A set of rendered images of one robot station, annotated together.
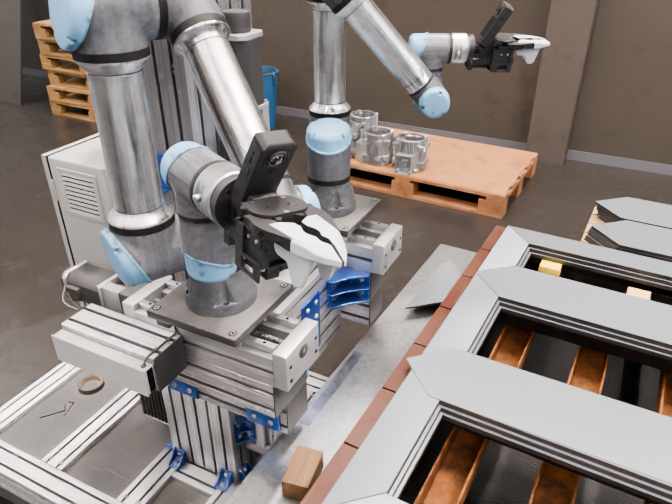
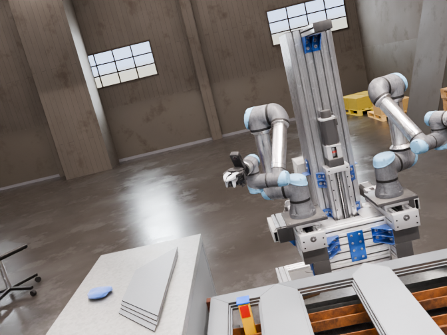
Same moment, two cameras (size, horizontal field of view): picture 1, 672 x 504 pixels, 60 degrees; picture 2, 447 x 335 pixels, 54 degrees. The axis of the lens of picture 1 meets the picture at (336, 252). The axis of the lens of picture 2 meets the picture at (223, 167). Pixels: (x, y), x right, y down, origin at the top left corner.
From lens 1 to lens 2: 174 cm
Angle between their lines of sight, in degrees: 62
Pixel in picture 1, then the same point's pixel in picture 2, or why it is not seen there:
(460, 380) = (370, 276)
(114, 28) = (254, 123)
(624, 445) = (393, 317)
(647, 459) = (393, 324)
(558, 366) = not seen: outside the picture
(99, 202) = not seen: hidden behind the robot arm
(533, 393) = (390, 290)
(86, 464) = not seen: hidden behind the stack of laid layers
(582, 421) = (392, 304)
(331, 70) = (392, 129)
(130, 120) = (261, 147)
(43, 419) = (306, 272)
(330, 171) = (379, 175)
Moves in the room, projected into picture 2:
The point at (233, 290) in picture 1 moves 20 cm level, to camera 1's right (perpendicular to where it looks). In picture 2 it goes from (297, 210) to (321, 217)
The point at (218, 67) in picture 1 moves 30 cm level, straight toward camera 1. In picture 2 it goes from (275, 133) to (231, 150)
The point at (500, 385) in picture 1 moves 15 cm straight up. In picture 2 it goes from (382, 282) to (377, 252)
